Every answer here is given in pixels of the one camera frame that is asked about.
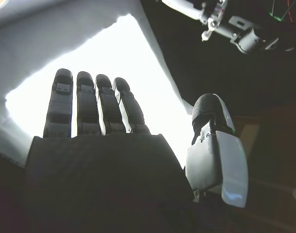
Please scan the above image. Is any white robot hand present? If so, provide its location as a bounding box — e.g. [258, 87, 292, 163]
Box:
[24, 68, 249, 233]

